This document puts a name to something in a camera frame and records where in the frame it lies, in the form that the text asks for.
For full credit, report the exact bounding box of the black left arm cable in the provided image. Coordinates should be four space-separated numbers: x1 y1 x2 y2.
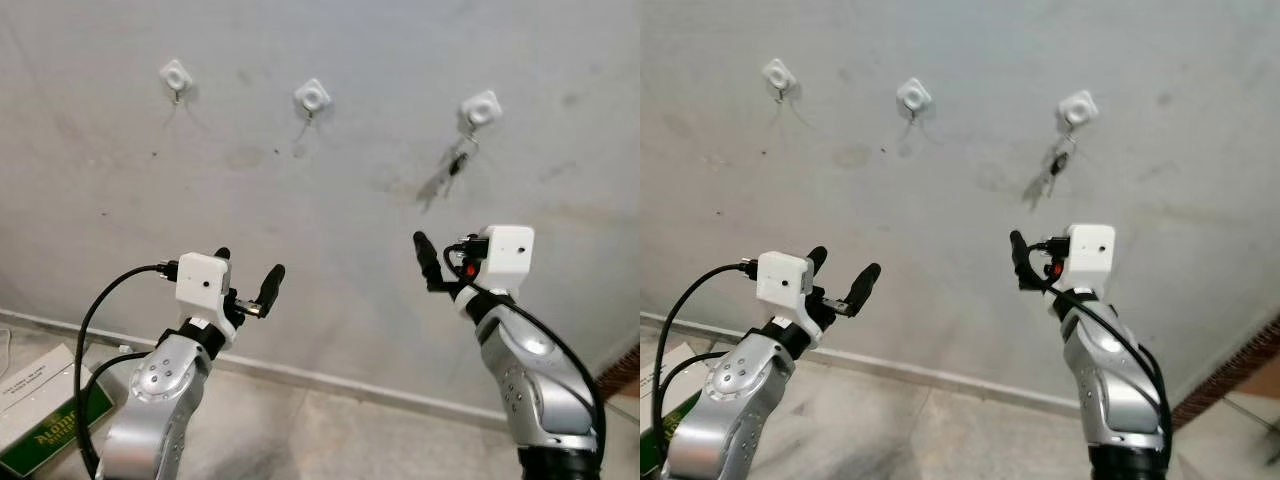
650 258 761 479
76 260 181 479

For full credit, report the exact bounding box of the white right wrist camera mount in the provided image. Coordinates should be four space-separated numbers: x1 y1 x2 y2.
458 224 537 316
1050 222 1118 319

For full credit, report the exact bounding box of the brown brick trim strip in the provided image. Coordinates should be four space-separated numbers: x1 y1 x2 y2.
1170 315 1280 431
595 345 640 401

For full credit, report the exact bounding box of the black headed key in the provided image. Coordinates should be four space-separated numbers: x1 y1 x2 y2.
1045 135 1076 179
446 136 477 181

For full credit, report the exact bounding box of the white green cardboard box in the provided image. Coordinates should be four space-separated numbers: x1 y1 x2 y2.
0 343 116 479
640 340 703 479

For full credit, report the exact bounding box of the white square wall hook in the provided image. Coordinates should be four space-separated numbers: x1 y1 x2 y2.
761 57 798 104
158 59 197 106
459 90 504 133
895 78 934 121
1058 90 1100 131
293 78 333 123

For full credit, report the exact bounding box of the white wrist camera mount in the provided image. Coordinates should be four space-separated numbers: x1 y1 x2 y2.
458 224 537 316
175 252 239 349
757 250 825 349
1050 222 1118 319

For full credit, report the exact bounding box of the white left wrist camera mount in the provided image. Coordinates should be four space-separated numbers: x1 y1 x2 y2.
175 252 239 349
757 250 825 349

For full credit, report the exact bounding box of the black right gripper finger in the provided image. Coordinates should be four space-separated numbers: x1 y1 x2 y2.
1010 229 1041 291
414 231 448 293

